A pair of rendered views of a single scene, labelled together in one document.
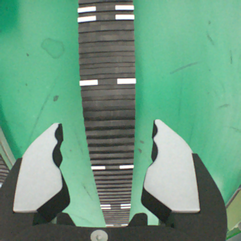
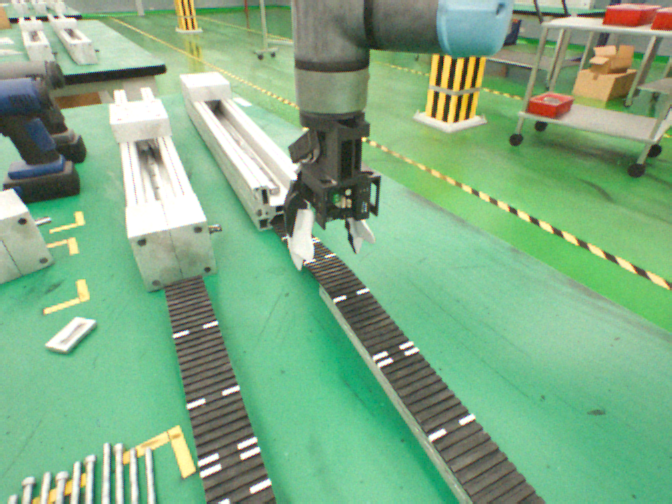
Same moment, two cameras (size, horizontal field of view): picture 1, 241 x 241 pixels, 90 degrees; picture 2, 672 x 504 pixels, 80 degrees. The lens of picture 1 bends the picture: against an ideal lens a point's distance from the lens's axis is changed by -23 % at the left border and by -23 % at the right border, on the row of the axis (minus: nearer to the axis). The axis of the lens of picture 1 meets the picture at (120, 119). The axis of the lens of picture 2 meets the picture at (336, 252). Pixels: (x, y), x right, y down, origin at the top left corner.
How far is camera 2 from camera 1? 56 cm
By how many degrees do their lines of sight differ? 82
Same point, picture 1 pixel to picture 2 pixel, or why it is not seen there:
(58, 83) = (286, 286)
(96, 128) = (324, 276)
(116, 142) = (343, 279)
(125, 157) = (357, 286)
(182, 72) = (367, 258)
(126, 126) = (344, 270)
